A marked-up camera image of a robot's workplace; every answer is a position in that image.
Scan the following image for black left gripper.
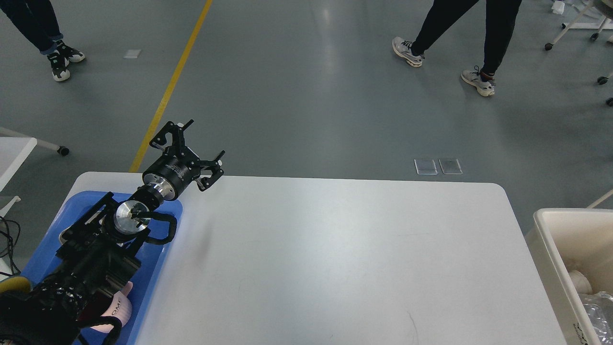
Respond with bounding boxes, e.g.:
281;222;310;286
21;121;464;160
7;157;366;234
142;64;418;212
142;119;226;202

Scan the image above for pink ribbed mug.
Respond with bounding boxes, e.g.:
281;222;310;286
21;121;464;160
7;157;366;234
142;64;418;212
91;281;133;327

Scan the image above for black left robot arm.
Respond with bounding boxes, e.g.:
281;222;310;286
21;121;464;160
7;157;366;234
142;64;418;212
1;121;224;345

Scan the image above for blue plastic tray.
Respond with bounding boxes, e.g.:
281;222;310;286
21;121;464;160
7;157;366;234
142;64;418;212
19;191;183;345

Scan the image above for white paper scrap on floor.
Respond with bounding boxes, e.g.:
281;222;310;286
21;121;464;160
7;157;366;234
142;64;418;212
123;49;142;59

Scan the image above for white side table left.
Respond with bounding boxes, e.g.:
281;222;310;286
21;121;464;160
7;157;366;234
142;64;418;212
0;127;70;190

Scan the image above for teal ceramic mug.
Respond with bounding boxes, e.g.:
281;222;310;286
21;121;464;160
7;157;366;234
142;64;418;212
0;276;32;293

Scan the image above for person in dark jeans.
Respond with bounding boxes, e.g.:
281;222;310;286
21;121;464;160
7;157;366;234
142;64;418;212
0;0;86;81

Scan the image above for clear floor plate left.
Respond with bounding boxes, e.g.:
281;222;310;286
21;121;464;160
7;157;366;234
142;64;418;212
414;159;438;175

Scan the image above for clear floor plate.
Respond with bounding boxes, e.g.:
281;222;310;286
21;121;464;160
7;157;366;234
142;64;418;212
438;158;463;175
414;159;438;175

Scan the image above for clear floor plate right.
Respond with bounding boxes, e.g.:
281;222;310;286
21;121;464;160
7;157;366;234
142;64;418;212
438;158;463;175

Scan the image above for person in black trousers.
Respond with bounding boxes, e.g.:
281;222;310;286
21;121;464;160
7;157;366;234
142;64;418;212
392;0;522;97

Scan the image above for white plastic bin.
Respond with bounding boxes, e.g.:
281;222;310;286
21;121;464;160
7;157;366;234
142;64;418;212
524;208;613;345

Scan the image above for white cup in bin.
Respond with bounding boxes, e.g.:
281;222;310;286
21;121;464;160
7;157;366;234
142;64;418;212
568;269;593;295

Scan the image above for black chair caster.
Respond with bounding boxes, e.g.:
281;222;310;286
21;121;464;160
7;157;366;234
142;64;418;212
596;72;613;107

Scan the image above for black cables at left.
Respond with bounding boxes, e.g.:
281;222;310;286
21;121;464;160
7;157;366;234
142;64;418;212
0;216;22;278

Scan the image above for white wheeled cart frame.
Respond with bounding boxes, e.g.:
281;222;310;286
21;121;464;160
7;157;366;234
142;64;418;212
544;0;613;52

